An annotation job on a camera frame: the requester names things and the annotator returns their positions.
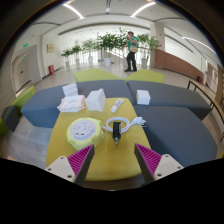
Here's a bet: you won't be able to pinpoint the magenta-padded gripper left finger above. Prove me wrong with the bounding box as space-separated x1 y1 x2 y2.
44 144 96 187

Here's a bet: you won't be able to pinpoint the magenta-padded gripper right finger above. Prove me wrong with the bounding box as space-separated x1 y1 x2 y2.
134 143 185 185

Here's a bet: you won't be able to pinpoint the black charger block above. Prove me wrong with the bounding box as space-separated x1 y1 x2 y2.
112 121 122 145

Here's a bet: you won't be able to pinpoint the round yellow-green power strip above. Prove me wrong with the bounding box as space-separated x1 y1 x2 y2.
65 116 105 151

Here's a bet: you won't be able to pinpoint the wide grey sofa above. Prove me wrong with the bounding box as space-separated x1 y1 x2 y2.
133 104 218 168

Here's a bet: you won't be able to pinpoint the wet wipes pack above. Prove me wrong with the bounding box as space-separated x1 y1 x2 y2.
56 94 87 114

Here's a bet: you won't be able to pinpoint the long grey sofa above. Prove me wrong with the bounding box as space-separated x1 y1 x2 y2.
20 79 136 129

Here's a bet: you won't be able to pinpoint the small white cube box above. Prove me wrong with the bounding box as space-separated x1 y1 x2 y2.
135 89 152 106

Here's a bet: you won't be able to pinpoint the tall white paper box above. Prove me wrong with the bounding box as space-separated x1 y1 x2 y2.
85 88 108 113

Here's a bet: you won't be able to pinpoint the white tube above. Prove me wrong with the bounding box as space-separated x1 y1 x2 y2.
110 98 125 114

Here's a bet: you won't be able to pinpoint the grey sofa with white box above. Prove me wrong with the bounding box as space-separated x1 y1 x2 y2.
127 79 212 121

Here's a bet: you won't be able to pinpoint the dark grey ottoman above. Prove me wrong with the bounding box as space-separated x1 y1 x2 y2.
1 105 20 133

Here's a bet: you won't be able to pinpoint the green seat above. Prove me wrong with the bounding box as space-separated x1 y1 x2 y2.
0 85 36 136

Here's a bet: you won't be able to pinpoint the yellow-green sofa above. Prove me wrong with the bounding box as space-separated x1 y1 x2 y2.
123 68 166 84
73 67 124 83

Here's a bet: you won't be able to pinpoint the wooden bench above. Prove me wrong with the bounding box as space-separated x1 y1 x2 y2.
186 79 224 141

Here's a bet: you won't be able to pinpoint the person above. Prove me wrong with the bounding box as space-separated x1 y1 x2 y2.
121 30 140 73

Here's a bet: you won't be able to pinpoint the row of potted plants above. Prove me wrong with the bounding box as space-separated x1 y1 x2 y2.
60 28 162 69

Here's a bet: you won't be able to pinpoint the ceiling strip lights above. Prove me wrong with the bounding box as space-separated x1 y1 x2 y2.
62 1 218 56

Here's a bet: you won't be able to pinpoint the white coiled cable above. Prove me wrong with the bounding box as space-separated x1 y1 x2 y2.
101 115 148 134

